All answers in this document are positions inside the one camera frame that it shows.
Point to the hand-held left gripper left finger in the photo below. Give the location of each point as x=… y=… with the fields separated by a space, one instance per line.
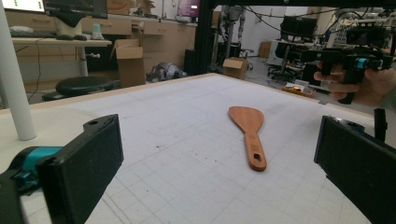
x=84 y=168

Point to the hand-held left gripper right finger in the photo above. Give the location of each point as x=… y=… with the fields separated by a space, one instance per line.
x=361 y=165

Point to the wooden spatula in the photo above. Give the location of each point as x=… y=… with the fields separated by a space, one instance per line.
x=247 y=121

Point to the white stand with round base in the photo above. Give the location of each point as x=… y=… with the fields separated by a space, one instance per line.
x=15 y=93

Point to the black office chair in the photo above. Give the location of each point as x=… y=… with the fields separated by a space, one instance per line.
x=281 y=59

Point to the yellow tray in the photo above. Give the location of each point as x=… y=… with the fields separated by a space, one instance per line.
x=297 y=90

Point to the small cardboard box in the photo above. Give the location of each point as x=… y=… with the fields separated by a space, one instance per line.
x=235 y=67
x=265 y=49

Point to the black round stool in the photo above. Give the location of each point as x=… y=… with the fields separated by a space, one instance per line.
x=84 y=85

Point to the grey metal robot figure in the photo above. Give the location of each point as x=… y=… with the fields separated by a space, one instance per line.
x=232 y=25

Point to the white grid mat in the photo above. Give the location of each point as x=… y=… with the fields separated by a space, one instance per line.
x=186 y=140

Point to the open cardboard box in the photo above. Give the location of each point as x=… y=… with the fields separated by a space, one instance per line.
x=130 y=67

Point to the grey bundle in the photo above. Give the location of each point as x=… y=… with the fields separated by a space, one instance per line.
x=165 y=72

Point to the white desk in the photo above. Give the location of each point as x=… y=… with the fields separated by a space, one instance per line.
x=62 y=42

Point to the purple lit monitor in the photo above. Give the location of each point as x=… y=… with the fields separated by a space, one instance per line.
x=188 y=7

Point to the pale teal bottle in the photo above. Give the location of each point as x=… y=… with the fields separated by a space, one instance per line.
x=97 y=31

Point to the wooden cabinet row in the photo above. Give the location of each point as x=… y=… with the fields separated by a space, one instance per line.
x=168 y=40

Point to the dark computer monitor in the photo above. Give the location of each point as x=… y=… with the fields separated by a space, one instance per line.
x=77 y=7

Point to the lit computer monitor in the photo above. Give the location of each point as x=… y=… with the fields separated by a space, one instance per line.
x=21 y=4

